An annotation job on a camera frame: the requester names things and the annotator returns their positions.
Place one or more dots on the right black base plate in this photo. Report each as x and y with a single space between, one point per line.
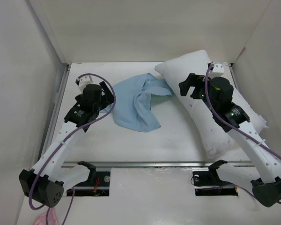
206 184

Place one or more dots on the light blue pillowcase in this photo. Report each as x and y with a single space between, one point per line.
133 102

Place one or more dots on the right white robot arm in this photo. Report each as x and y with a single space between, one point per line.
265 182

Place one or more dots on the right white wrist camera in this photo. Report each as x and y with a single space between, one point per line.
216 69

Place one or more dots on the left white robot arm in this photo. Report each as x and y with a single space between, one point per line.
44 182

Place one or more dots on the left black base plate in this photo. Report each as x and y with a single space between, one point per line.
97 185

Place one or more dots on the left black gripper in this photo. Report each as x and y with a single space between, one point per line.
106 100

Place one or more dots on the white pillow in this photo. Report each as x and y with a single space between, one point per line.
215 141

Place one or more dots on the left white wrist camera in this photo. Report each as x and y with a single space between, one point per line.
83 81

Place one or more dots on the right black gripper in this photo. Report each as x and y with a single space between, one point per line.
194 80

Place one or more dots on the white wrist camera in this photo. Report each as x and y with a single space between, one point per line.
216 69
83 81

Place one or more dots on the pink cloth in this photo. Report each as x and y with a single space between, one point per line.
47 218

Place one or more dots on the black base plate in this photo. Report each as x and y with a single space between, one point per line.
206 184
97 185

